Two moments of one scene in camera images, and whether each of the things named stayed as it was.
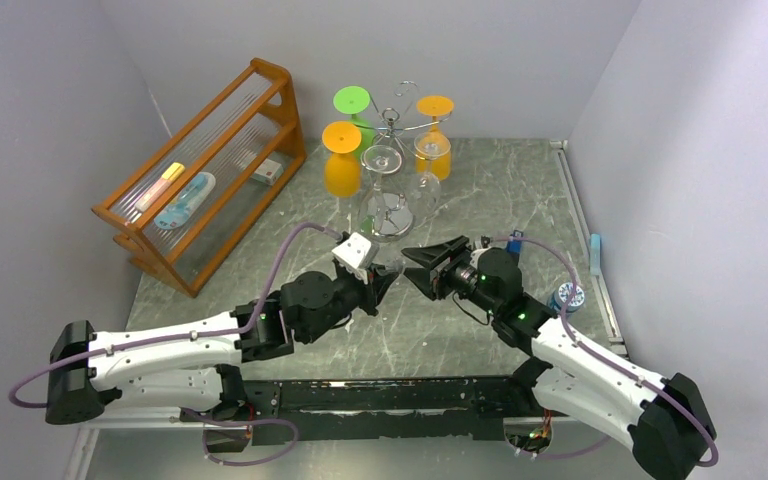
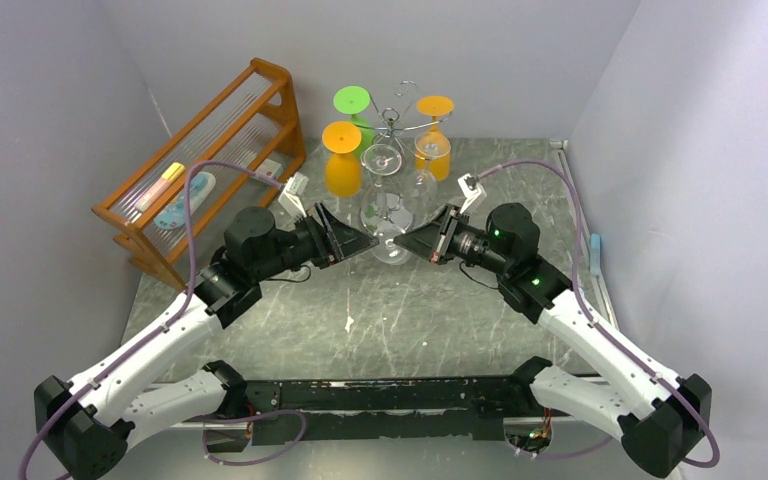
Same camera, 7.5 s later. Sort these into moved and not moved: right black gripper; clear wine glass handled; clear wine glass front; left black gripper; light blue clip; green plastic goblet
Moved: left black gripper; clear wine glass front; right black gripper
Not moved: green plastic goblet; clear wine glass handled; light blue clip
